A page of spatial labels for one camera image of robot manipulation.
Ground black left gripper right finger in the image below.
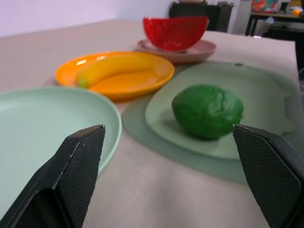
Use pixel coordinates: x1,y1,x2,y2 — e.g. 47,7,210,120
232,123,304,228

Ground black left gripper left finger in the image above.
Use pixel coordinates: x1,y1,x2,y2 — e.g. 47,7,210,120
0,124,106,228

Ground light green round plate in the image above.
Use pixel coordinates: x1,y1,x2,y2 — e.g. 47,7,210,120
0,86,123,176

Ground light green plate right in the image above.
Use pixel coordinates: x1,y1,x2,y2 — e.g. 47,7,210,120
144,60,299,161

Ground orange round plate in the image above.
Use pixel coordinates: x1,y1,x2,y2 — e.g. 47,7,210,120
55,51,175,100

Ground pink round plate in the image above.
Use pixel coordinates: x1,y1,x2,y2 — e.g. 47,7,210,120
136,39,218,64

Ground green toy avocado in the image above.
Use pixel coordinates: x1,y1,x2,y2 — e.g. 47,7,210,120
171,84,245,141

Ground yellow toy banana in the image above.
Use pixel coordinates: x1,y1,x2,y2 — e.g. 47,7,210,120
76,54,160,88

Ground black desk with clutter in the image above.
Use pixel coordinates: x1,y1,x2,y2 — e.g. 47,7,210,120
245,0,304,41

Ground black cabinet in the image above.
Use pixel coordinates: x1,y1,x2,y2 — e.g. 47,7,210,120
169,1,234,33

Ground red watermelon slice toy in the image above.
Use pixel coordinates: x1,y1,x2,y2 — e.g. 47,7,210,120
142,16,210,51

